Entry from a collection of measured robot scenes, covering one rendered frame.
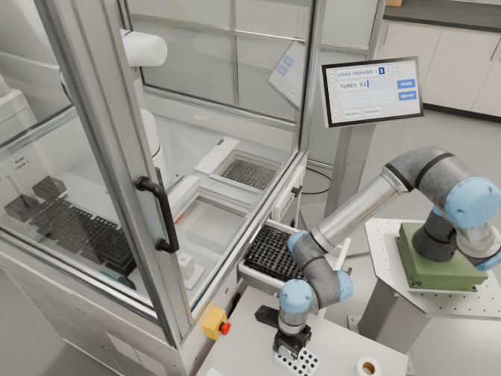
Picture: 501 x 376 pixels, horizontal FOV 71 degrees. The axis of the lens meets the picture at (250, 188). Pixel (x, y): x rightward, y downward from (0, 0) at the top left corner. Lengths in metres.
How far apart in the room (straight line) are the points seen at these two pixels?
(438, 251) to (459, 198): 0.56
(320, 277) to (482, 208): 0.40
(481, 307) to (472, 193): 0.73
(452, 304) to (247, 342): 0.75
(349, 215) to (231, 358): 0.61
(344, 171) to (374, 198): 1.25
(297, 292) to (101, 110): 0.60
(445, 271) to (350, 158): 0.95
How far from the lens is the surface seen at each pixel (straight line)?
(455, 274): 1.46
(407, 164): 0.96
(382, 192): 0.96
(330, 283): 0.94
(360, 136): 2.07
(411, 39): 3.89
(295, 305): 0.88
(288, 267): 1.28
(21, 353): 2.42
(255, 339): 1.27
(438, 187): 0.91
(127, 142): 0.57
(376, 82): 1.95
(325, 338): 1.30
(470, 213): 0.91
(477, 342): 2.42
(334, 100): 1.84
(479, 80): 4.05
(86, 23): 0.49
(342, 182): 2.26
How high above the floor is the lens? 1.92
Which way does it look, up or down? 43 degrees down
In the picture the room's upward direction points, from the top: 1 degrees counter-clockwise
